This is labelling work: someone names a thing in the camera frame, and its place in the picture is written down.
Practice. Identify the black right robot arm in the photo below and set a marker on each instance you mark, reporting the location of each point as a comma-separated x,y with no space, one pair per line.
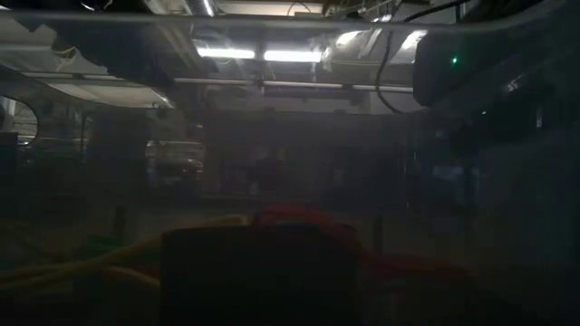
498,6

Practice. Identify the translucent grey plastic bin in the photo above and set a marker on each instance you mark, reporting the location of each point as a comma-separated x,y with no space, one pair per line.
498,253

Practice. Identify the white ceiling light panel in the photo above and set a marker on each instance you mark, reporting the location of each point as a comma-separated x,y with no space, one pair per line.
414,38
358,38

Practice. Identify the person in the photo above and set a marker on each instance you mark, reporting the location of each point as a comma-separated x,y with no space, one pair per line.
269,174

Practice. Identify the grey horizontal rail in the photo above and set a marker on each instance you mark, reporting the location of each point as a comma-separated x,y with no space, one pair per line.
308,84

